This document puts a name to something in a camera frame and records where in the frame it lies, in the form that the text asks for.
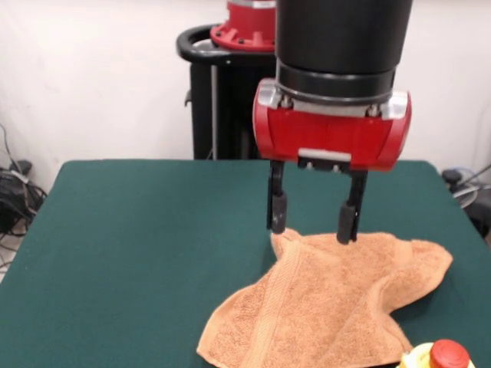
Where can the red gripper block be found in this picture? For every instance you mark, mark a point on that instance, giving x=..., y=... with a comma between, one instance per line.
x=330, y=138

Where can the tan terry towel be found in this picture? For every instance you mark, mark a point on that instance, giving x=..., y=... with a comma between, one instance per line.
x=307, y=303

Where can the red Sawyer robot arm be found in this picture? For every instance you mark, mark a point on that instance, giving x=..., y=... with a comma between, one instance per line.
x=341, y=34

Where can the yellow emergency stop button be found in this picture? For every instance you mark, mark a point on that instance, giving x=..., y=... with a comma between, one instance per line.
x=449, y=354

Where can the dark green tablecloth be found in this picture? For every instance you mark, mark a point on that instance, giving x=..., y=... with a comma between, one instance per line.
x=96, y=249

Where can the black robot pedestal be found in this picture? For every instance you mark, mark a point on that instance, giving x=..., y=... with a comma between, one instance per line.
x=215, y=107

